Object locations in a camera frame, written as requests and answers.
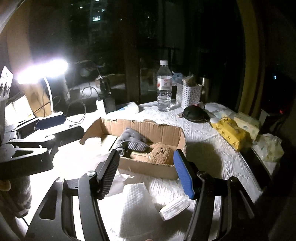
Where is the black charging cable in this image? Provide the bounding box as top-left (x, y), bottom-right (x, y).
top-left (32, 85), bottom-right (107, 128)

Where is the grey sock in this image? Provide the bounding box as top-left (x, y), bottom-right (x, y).
top-left (115, 127), bottom-right (149, 157)

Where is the small tissue pack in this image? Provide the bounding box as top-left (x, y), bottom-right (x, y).
top-left (159, 197), bottom-right (190, 221)

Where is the steel thermos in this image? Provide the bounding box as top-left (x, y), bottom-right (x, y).
top-left (201, 77), bottom-right (209, 102)

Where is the white blue flat box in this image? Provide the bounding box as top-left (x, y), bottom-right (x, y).
top-left (116, 101), bottom-right (139, 113)

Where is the black round case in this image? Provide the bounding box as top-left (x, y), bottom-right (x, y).
top-left (183, 105), bottom-right (210, 123)

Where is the white power adapter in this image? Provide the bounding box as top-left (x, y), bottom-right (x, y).
top-left (95, 100), bottom-right (106, 116)

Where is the white perforated basket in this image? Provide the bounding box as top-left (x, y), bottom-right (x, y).
top-left (176, 83), bottom-right (202, 109)

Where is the brown cardboard box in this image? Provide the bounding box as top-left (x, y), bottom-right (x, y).
top-left (80, 118), bottom-right (186, 180)

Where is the clear water bottle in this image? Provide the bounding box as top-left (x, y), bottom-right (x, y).
top-left (157, 60), bottom-right (173, 112)

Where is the white patterned tablecloth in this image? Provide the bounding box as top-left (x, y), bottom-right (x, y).
top-left (27, 103), bottom-right (273, 240)

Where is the white desk lamp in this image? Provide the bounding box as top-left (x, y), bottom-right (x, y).
top-left (16, 59), bottom-right (69, 113)

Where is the pale green tissue pack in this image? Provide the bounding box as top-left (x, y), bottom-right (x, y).
top-left (234, 112), bottom-right (261, 140)

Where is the brown plush toy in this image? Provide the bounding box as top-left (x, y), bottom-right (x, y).
top-left (148, 143), bottom-right (174, 165)

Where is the white paper towel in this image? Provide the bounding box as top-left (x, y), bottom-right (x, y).
top-left (98, 170), bottom-right (196, 240)

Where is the yellow wipes pack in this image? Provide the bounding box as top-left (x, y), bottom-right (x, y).
top-left (210, 116), bottom-right (252, 152)

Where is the crumpled plastic bag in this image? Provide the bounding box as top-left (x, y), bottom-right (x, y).
top-left (252, 133), bottom-right (284, 162)

